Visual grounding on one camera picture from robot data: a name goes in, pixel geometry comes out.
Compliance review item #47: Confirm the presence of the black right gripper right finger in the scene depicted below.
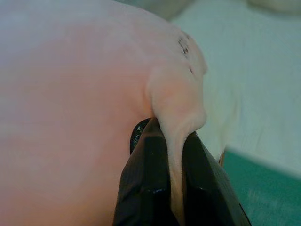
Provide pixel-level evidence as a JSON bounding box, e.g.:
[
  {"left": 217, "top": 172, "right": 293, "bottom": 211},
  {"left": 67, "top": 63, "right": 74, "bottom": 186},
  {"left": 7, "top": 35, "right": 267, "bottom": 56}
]
[{"left": 180, "top": 131, "right": 253, "bottom": 226}]

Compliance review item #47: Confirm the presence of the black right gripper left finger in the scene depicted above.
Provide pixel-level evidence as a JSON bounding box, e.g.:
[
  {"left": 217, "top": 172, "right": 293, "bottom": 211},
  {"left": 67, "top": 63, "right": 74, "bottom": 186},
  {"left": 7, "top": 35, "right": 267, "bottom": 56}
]
[{"left": 112, "top": 117, "right": 177, "bottom": 226}]

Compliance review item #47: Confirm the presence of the pink pillow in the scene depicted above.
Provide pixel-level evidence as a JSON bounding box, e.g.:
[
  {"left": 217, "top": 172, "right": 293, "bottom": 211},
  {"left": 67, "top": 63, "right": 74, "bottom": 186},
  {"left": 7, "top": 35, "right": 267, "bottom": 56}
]
[{"left": 0, "top": 0, "right": 209, "bottom": 221}]

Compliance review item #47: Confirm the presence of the white bed sheet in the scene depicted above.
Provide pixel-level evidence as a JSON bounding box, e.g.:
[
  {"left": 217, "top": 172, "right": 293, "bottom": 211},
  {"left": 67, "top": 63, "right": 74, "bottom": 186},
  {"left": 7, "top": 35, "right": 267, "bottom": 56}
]
[{"left": 168, "top": 0, "right": 301, "bottom": 183}]

